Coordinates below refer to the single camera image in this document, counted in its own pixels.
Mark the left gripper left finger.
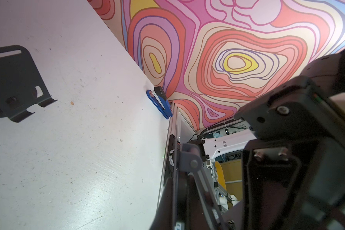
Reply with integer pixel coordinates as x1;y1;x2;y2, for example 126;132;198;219
150;178;173;230

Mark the dark grey phone stand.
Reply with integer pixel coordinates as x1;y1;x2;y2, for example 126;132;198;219
0;45;56;123

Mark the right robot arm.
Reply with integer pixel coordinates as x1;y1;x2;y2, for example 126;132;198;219
203;49;345;230

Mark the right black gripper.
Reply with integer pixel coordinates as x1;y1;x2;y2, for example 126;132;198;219
224;77;345;230

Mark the blue stapler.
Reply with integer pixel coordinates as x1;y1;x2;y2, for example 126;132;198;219
146;86;173;120

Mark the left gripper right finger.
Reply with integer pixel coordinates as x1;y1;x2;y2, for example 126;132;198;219
186;172;228;230

